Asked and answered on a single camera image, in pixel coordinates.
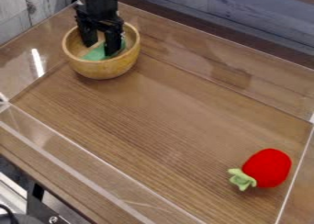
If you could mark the black metal table bracket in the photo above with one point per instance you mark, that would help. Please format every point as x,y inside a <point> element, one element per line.
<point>48,209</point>

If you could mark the brown wooden bowl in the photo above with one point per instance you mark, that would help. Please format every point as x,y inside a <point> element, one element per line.
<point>91,62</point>

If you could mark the red plush strawberry toy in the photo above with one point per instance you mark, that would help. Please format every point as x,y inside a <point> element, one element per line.
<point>265,170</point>

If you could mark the green rectangular block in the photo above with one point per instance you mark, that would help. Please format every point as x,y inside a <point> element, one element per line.
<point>98,53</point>

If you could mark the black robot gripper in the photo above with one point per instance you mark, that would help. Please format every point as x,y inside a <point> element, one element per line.
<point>98,15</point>

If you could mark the clear acrylic tray wall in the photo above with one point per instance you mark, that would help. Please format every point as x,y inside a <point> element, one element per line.
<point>135,149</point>

